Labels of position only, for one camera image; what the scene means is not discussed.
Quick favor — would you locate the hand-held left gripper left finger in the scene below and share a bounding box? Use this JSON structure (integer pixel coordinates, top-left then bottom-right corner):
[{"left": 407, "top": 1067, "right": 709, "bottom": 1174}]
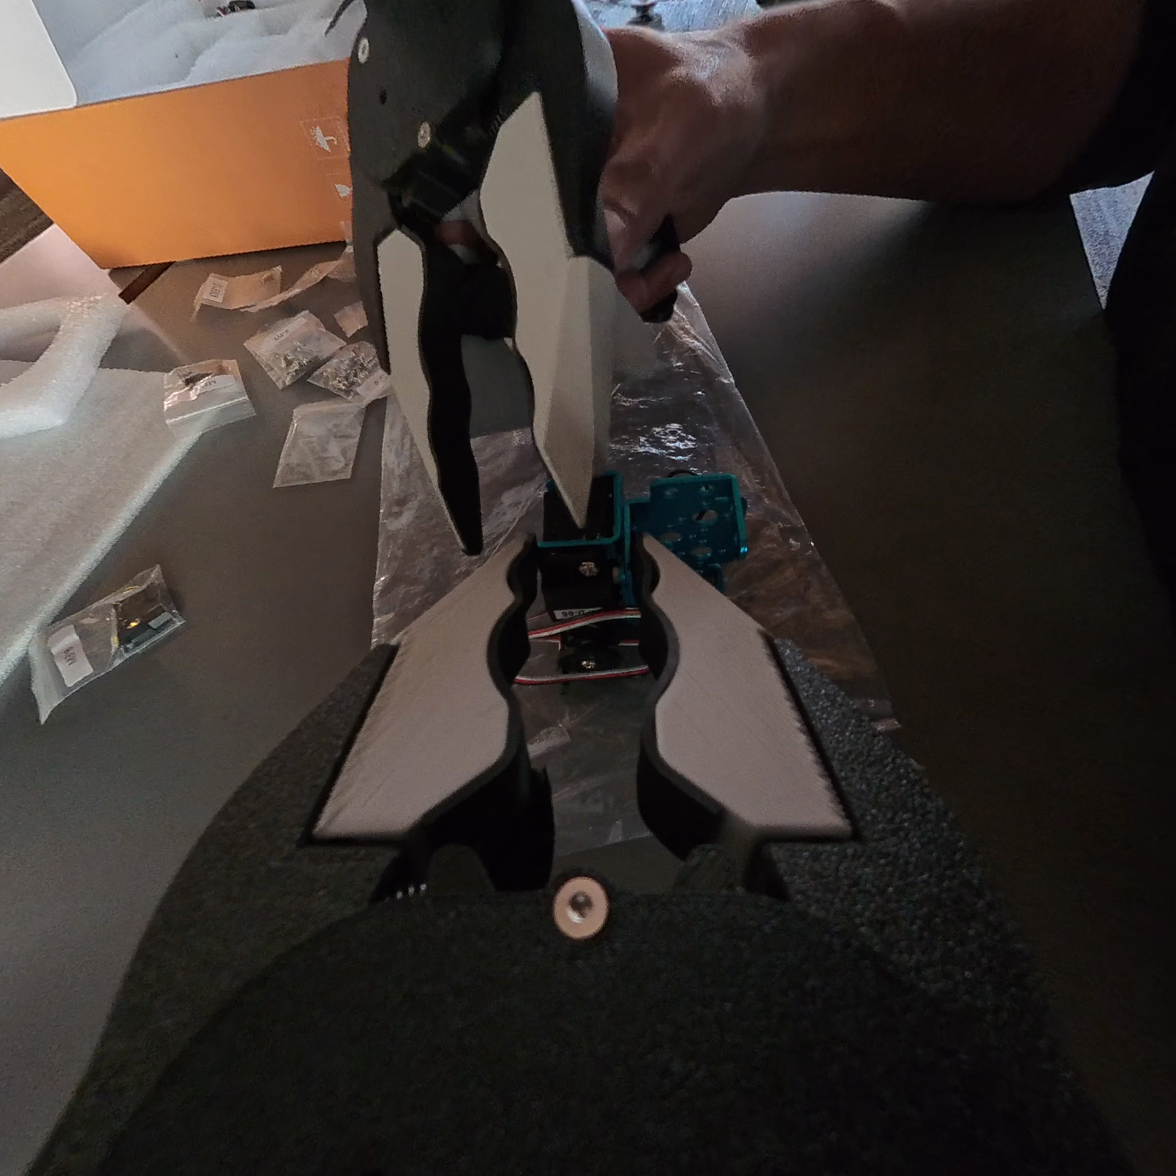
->
[{"left": 308, "top": 535, "right": 541, "bottom": 845}]

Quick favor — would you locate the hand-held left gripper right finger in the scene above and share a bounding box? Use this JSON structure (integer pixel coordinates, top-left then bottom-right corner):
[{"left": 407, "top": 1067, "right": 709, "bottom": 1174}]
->
[{"left": 640, "top": 535, "right": 858, "bottom": 839}]

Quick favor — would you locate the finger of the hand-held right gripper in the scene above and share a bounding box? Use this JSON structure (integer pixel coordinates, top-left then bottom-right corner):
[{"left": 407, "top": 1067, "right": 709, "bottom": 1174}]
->
[
  {"left": 378, "top": 227, "right": 485, "bottom": 559},
  {"left": 474, "top": 89, "right": 620, "bottom": 533}
]

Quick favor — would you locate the blue perforated metal bracket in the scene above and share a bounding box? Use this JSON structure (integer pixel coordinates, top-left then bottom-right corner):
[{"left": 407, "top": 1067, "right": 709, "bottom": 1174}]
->
[{"left": 631, "top": 473, "right": 753, "bottom": 592}]

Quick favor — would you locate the black servo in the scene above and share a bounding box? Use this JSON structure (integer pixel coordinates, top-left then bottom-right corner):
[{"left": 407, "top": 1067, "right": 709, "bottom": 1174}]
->
[{"left": 536, "top": 473, "right": 665, "bottom": 683}]

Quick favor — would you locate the person's right hand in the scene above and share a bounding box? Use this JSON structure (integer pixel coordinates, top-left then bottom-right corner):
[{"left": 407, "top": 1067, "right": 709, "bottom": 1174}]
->
[{"left": 598, "top": 22, "right": 769, "bottom": 298}]

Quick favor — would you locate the pile of clear screw bags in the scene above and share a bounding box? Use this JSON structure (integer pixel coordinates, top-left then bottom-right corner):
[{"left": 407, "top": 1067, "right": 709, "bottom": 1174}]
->
[{"left": 165, "top": 244, "right": 399, "bottom": 490}]

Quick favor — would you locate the large clear plastic bag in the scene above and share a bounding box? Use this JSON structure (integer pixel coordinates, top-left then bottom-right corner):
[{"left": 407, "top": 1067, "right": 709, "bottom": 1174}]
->
[{"left": 372, "top": 284, "right": 900, "bottom": 857}]

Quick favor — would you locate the orange cardboard box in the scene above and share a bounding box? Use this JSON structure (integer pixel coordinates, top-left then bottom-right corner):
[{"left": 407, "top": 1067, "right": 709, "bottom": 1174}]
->
[{"left": 0, "top": 0, "right": 372, "bottom": 269}]

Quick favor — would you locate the zip bag with black parts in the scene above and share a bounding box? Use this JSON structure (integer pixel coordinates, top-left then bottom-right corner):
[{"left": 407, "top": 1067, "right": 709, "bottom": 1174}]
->
[{"left": 28, "top": 564, "right": 188, "bottom": 724}]

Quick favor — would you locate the white foam block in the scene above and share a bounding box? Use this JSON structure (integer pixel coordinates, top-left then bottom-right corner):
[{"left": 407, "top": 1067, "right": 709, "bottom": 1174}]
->
[{"left": 0, "top": 293, "right": 128, "bottom": 440}]

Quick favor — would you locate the white foam sheet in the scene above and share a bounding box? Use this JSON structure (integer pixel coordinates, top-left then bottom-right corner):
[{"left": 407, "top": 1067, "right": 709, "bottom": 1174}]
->
[{"left": 0, "top": 368, "right": 225, "bottom": 684}]

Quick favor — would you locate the person's black clothing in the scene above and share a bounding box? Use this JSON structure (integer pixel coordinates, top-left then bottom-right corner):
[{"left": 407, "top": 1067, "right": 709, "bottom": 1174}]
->
[{"left": 1102, "top": 166, "right": 1176, "bottom": 663}]

